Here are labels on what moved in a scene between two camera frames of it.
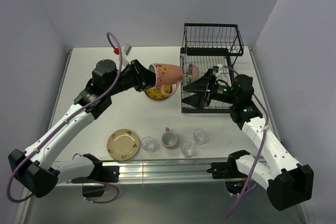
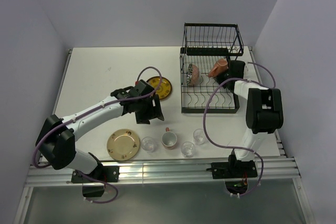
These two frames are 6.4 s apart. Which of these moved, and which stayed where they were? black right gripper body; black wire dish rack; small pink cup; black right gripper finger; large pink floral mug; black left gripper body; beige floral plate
Moved: black right gripper body; large pink floral mug; black right gripper finger; black left gripper body
Stayed: black wire dish rack; small pink cup; beige floral plate
